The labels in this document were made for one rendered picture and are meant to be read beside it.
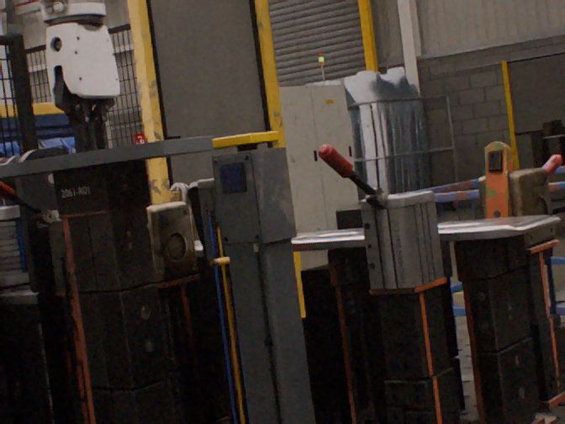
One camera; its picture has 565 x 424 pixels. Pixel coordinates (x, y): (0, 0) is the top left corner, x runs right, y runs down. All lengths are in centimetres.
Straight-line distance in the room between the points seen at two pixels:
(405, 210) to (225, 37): 409
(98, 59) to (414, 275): 51
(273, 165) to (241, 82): 415
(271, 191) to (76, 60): 33
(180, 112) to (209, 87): 25
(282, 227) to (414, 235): 18
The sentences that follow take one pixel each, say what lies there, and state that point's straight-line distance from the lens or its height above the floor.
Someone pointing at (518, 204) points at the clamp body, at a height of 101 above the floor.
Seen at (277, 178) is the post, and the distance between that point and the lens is 133.
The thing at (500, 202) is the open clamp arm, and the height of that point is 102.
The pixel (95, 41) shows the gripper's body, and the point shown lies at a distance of 151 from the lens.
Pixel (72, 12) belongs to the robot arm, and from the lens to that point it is 149.
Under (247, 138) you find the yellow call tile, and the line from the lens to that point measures 131.
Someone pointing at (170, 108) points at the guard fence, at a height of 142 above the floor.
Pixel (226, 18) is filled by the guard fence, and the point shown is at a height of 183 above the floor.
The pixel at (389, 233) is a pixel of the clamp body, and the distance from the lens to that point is 140.
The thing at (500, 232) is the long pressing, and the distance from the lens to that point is 146.
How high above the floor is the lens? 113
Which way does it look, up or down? 3 degrees down
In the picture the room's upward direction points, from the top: 7 degrees counter-clockwise
